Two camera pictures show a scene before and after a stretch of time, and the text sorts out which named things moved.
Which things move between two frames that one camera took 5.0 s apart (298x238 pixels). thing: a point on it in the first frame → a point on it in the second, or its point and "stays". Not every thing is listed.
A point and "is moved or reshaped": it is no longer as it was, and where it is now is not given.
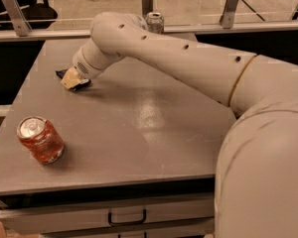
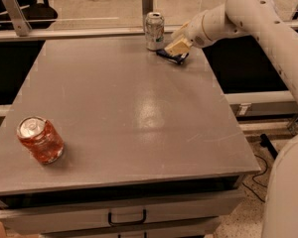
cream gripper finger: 72,78 → 180,47
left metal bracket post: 14,11 stays
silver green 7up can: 155,23 stays
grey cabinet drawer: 105,213 stays
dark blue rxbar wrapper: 84,82 is moved or reshaped
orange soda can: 41,139 stays
